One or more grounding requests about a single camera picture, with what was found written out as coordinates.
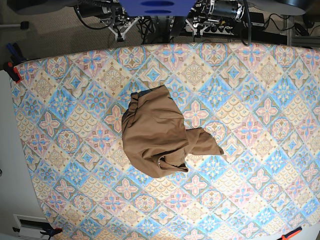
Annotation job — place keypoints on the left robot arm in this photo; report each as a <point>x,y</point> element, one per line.
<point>221,14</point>

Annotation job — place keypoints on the patterned tablecloth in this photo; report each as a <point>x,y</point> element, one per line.
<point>260,102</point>

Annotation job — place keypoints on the black orange clamp bottom left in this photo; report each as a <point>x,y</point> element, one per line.
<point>51,231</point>

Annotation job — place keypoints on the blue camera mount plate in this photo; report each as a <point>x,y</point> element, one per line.
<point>174,8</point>

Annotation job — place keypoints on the orange black clamp bottom right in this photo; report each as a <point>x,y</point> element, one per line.
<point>291,234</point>

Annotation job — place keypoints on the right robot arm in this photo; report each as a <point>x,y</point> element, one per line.
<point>110,14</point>

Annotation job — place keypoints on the white power strip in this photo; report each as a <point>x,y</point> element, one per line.
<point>220,30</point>

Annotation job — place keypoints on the white vent panel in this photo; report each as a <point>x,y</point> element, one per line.
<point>30,227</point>

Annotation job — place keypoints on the brown t-shirt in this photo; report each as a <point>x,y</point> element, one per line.
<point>154,136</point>

